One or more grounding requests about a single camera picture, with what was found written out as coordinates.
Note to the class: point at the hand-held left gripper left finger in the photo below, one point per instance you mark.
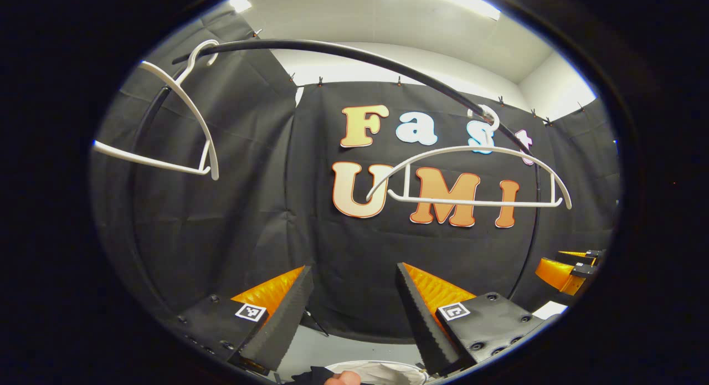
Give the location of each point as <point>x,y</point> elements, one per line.
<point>288,313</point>

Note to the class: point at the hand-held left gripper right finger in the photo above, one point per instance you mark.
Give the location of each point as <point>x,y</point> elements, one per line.
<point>421,318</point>

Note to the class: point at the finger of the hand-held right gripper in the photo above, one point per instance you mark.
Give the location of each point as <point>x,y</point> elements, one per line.
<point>581,255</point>
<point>554,271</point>

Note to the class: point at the white laundry hamper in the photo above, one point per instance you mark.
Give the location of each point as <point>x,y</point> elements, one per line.
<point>382,372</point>

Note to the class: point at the black jacket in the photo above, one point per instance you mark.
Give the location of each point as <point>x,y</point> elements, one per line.
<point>310,376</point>

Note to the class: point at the white plastic hanger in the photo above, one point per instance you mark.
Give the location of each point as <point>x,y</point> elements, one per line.
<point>214,163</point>
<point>476,203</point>

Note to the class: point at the black clothes rack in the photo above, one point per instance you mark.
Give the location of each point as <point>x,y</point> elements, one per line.
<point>332,50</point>

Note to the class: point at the white flat object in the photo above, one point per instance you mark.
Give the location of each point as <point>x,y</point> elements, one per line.
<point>549,309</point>

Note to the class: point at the black backdrop cloth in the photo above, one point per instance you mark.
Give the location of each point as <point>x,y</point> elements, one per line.
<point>249,208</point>

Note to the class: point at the row of backdrop clips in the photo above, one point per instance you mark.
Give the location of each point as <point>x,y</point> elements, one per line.
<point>398,82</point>

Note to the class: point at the small ceiling light panel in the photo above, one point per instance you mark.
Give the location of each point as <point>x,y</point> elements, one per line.
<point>239,3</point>

